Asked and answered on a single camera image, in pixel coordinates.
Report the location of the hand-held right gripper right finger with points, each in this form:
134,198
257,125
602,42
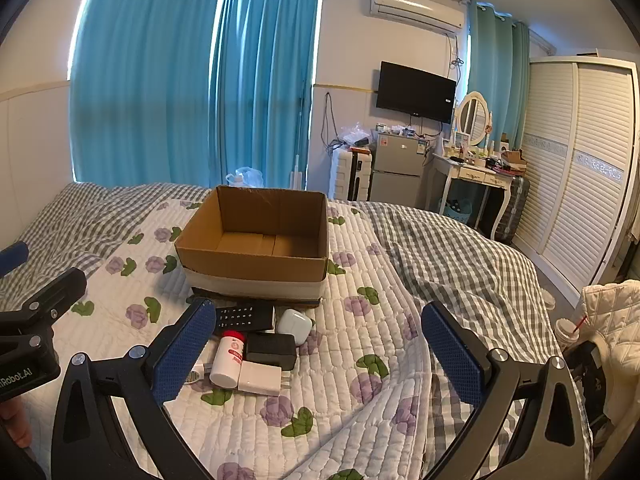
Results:
450,355

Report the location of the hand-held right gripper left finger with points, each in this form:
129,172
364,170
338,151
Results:
182,350

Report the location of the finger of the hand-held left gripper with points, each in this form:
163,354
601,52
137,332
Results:
12,256
55,290

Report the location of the white bottle with red cap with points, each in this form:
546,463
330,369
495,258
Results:
227,360

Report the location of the black remote control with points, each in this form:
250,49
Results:
245,316

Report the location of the white charger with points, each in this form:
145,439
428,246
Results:
260,379

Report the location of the black charger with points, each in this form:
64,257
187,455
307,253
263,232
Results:
270,351

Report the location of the white earbud case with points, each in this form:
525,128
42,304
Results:
294,325

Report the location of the person's left hand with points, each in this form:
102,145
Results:
14,422

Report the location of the cup with red straw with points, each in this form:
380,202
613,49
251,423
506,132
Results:
570,332

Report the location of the teal plastic basket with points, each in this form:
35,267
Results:
457,210

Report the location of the black bag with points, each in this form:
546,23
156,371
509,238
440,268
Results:
595,385

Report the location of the silver suitcase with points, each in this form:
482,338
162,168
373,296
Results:
515,210

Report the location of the white quilted jacket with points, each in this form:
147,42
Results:
612,320

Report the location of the white dressing table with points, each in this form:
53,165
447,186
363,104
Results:
475,177

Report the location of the silver mini fridge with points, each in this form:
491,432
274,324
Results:
397,170

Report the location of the white suitcase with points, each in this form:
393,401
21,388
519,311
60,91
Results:
350,175

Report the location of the small brown cardboard box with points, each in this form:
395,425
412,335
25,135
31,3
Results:
512,155

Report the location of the white flat mop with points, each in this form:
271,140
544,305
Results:
298,170

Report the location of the wide teal curtain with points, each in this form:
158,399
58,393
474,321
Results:
145,75

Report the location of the white louvred wardrobe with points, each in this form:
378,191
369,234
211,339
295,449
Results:
575,160

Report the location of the oval white mirror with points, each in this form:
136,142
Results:
472,117

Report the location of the clear plastic bag on suitcase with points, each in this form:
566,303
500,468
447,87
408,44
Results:
355,135

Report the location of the narrow teal curtain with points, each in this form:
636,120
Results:
267,80

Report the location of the teal curtain beside wardrobe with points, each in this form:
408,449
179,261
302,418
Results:
495,75

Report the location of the white air conditioner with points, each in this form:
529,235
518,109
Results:
415,7

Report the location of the black wall television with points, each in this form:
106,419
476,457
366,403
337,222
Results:
415,91

